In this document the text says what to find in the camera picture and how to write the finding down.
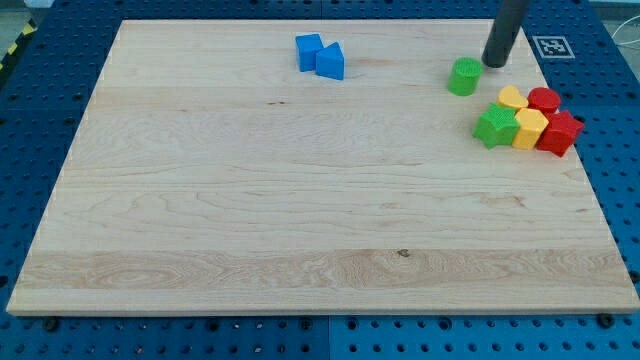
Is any green cylinder block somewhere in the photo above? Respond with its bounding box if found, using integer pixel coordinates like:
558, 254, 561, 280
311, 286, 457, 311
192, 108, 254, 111
447, 57, 483, 96

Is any green star block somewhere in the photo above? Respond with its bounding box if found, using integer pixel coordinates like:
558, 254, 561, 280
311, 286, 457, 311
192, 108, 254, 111
472, 103, 520, 149

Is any red star block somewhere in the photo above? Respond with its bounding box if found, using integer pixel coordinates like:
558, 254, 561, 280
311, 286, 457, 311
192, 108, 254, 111
536, 110, 584, 157

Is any wooden board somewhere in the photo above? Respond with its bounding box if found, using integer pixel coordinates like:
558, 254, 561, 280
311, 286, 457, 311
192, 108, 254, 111
7, 20, 639, 316

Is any blue triangle block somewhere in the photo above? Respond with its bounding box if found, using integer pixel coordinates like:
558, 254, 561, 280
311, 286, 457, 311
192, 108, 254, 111
315, 42, 345, 80

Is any blue cube block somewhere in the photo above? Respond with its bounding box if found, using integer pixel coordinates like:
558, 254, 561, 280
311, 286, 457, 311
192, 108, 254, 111
295, 33, 324, 72

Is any yellow heart block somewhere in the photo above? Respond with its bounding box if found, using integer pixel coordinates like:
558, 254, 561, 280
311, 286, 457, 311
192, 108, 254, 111
497, 85, 529, 110

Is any yellow hexagon block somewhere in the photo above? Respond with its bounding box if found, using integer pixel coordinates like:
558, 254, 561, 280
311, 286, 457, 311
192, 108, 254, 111
511, 108, 549, 150

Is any red cylinder block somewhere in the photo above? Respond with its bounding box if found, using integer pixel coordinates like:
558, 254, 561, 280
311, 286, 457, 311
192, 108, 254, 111
527, 87, 561, 115

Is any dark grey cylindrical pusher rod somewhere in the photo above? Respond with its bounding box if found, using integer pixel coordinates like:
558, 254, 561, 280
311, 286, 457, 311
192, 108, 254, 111
481, 0, 531, 68

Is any white fiducial marker tag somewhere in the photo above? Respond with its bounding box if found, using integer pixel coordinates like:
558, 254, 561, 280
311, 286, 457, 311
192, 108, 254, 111
533, 35, 575, 59

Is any white cable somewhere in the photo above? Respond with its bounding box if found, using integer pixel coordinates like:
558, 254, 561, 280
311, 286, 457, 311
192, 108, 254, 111
610, 13, 640, 49

